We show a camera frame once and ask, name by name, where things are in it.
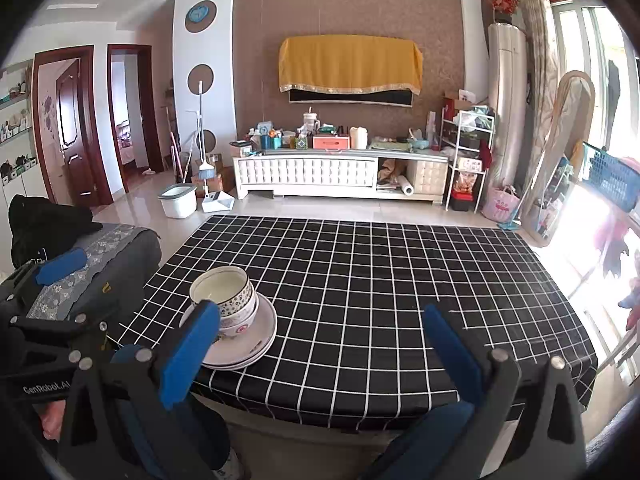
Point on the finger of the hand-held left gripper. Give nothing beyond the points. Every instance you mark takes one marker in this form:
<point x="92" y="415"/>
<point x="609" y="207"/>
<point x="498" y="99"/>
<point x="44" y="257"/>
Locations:
<point x="60" y="266"/>
<point x="50" y="332"/>

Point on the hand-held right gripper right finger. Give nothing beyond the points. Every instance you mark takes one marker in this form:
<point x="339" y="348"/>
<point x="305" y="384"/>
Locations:
<point x="452" y="355"/>

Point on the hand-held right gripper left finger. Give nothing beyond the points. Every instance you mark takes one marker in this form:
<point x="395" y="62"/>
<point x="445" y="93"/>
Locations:
<point x="192" y="350"/>

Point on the white bowl with pink flower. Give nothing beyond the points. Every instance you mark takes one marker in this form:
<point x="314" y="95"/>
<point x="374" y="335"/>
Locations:
<point x="240" y="334"/>

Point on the cream bowl with purple flowers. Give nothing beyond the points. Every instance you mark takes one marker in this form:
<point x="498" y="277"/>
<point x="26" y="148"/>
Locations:
<point x="245" y="316"/>

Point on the dark patterned bowl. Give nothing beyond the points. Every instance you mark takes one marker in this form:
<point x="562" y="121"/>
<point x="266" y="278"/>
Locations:
<point x="220" y="285"/>

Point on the white plate with bear print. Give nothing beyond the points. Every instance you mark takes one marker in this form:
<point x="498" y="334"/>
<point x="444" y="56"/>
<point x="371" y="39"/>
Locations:
<point x="262" y="327"/>

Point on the black jacket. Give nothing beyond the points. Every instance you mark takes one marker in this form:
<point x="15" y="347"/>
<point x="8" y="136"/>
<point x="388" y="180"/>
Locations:
<point x="45" y="225"/>

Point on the sofa with grey cover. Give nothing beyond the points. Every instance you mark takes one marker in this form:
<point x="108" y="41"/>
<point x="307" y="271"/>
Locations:
<point x="125" y="250"/>

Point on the blue cloth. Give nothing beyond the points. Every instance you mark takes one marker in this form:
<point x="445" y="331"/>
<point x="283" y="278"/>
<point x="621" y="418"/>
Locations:
<point x="425" y="445"/>

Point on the black checkered tablecloth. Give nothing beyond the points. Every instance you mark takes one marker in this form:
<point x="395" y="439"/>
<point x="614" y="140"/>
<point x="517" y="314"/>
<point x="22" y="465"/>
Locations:
<point x="375" y="270"/>

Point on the white mop bucket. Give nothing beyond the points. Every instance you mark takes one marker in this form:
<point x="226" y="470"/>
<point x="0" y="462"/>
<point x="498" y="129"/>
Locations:
<point x="177" y="202"/>

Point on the dark wooden door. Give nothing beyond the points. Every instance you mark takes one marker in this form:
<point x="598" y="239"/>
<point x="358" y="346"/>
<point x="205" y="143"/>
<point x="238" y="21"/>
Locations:
<point x="70" y="120"/>

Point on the white dustpan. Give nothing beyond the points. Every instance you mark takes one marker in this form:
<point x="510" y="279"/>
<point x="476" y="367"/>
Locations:
<point x="217" y="202"/>

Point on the pink bag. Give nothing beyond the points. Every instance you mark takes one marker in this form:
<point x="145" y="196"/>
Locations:
<point x="500" y="205"/>

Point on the white paper roll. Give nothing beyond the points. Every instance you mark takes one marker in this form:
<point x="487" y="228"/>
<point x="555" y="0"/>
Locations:
<point x="404" y="186"/>

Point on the red hanging garment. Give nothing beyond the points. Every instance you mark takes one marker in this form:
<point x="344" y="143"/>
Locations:
<point x="612" y="245"/>

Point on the white metal shelf rack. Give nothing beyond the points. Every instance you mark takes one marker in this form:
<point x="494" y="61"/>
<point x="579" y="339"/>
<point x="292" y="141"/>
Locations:
<point x="467" y="160"/>

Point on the standing oval mirror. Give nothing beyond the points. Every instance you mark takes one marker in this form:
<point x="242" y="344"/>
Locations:
<point x="555" y="180"/>

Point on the white tufted TV cabinet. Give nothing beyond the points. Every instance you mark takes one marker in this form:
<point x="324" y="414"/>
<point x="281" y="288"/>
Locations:
<point x="305" y="172"/>

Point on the white plastic jug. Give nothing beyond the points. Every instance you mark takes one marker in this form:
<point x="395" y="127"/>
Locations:
<point x="359" y="138"/>

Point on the blue plastic basket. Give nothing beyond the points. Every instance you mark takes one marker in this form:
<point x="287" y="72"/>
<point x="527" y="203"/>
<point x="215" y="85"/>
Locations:
<point x="615" y="177"/>

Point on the orange storage box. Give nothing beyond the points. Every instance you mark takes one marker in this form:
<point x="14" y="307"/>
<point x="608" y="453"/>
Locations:
<point x="331" y="143"/>

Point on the standing air conditioner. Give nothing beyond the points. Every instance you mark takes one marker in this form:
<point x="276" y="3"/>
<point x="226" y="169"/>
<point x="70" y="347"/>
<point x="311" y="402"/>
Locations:
<point x="507" y="110"/>

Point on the black television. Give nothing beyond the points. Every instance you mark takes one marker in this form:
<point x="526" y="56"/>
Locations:
<point x="350" y="98"/>

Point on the yellow cloth cover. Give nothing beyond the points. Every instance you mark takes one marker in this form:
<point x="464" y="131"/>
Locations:
<point x="350" y="62"/>

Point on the patterned curtain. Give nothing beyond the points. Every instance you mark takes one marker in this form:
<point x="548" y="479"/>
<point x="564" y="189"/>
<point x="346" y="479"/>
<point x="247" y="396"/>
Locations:
<point x="537" y="50"/>

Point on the vase with red flowers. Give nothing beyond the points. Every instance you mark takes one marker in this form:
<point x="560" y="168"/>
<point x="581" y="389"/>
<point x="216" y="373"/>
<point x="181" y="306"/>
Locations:
<point x="502" y="2"/>

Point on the white wall shelf unit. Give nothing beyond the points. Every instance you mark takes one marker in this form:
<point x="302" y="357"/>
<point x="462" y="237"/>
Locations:
<point x="15" y="132"/>

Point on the dark wooden door frame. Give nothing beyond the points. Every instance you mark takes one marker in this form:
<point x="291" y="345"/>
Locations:
<point x="127" y="49"/>

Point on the round wall decoration blue plate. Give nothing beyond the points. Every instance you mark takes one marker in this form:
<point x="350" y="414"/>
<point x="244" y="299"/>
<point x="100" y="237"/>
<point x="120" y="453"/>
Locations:
<point x="200" y="16"/>

